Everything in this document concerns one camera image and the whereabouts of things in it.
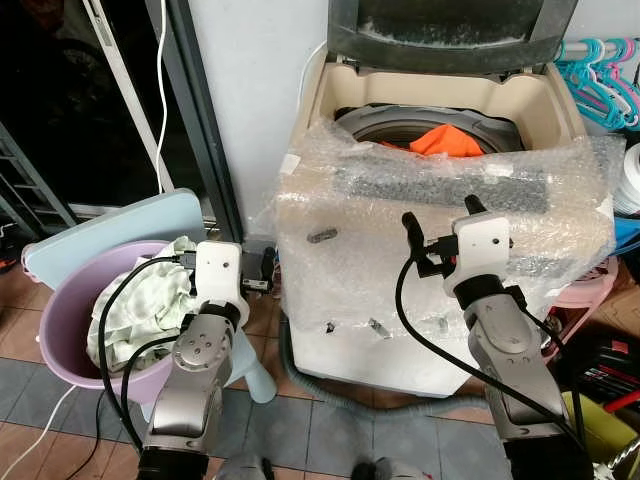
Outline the beige top-load washing machine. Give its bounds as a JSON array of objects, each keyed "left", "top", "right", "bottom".
[{"left": 275, "top": 45, "right": 616, "bottom": 399}]

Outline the teal plastic clothes hanger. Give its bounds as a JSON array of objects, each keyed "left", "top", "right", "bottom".
[{"left": 554, "top": 38, "right": 640, "bottom": 132}]

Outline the grey washing machine lid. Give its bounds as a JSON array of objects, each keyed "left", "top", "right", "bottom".
[{"left": 328, "top": 0, "right": 580, "bottom": 77}]

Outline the pink plastic clothes hanger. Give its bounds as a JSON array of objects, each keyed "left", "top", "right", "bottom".
[{"left": 610, "top": 38, "right": 640, "bottom": 111}]

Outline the orange garment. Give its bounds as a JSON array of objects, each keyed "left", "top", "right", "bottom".
[{"left": 407, "top": 124, "right": 487, "bottom": 159}]

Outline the clear bubble wrap sheet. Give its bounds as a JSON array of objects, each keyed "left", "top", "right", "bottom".
[{"left": 250, "top": 120, "right": 627, "bottom": 333}]

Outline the pale green crumpled cloth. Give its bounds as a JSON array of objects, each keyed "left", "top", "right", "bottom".
[{"left": 87, "top": 236, "right": 200, "bottom": 372}]

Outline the pink plastic basin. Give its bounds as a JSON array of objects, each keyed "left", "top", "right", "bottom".
[{"left": 544, "top": 255, "right": 620, "bottom": 337}]

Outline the light blue plastic stool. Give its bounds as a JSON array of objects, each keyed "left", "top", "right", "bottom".
[{"left": 22, "top": 188, "right": 279, "bottom": 405}]

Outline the blue plastic basin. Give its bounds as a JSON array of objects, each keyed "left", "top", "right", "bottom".
[{"left": 611, "top": 214, "right": 640, "bottom": 258}]

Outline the white jar with green lid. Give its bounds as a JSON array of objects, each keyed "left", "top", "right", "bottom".
[{"left": 619, "top": 143, "right": 640, "bottom": 217}]

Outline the black tool case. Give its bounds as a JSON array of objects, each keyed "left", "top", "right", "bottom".
[{"left": 556, "top": 334, "right": 640, "bottom": 403}]

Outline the purple plastic basin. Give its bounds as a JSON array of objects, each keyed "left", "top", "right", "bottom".
[{"left": 38, "top": 240, "right": 201, "bottom": 407}]

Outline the grey right robot foot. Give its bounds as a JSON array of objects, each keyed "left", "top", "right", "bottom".
[{"left": 374, "top": 457, "right": 433, "bottom": 480}]

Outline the yellow-green plastic dustpan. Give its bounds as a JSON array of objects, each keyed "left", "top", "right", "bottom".
[{"left": 558, "top": 390, "right": 628, "bottom": 480}]

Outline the white slanted bar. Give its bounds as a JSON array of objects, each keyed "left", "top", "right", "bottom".
[{"left": 84, "top": 0, "right": 163, "bottom": 169}]

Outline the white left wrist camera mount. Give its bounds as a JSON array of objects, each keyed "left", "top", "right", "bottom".
[{"left": 193, "top": 240, "right": 247, "bottom": 317}]

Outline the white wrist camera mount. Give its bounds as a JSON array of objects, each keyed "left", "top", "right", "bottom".
[
  {"left": 451, "top": 211, "right": 514, "bottom": 282},
  {"left": 193, "top": 240, "right": 247, "bottom": 317}
]

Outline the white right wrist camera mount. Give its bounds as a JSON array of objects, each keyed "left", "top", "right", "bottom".
[{"left": 451, "top": 211, "right": 514, "bottom": 282}]

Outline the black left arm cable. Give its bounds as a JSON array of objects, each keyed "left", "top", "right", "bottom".
[{"left": 96, "top": 255, "right": 206, "bottom": 426}]

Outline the dark grey door frame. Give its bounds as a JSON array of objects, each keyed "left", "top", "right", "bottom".
[{"left": 145, "top": 0, "right": 247, "bottom": 243}]

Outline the white hanging wall cable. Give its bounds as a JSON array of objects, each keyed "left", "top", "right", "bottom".
[{"left": 154, "top": 0, "right": 172, "bottom": 193}]

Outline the red handle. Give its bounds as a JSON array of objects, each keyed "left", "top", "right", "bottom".
[{"left": 600, "top": 389, "right": 640, "bottom": 414}]

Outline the white floor cable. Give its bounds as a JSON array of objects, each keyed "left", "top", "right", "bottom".
[{"left": 0, "top": 384, "right": 77, "bottom": 480}]

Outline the metal chain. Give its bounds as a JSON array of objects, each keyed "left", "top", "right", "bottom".
[{"left": 600, "top": 440, "right": 640, "bottom": 480}]

